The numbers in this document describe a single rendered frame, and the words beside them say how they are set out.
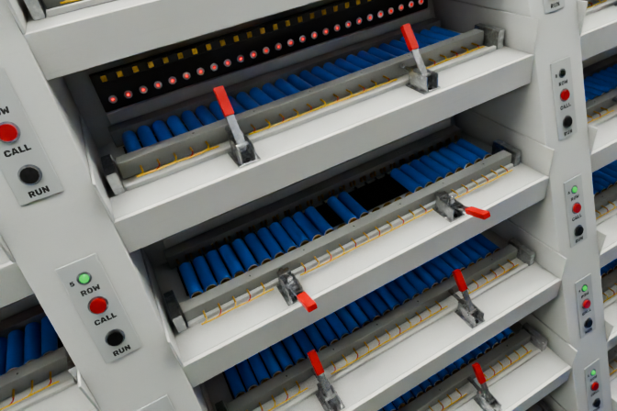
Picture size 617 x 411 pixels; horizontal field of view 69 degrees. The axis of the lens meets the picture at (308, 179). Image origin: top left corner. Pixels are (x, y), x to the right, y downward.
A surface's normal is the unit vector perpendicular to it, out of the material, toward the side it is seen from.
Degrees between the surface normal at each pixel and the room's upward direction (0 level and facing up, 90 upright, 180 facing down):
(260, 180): 108
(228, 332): 18
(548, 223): 90
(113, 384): 90
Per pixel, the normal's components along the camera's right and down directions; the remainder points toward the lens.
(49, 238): 0.39, 0.19
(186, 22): 0.46, 0.47
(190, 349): -0.15, -0.80
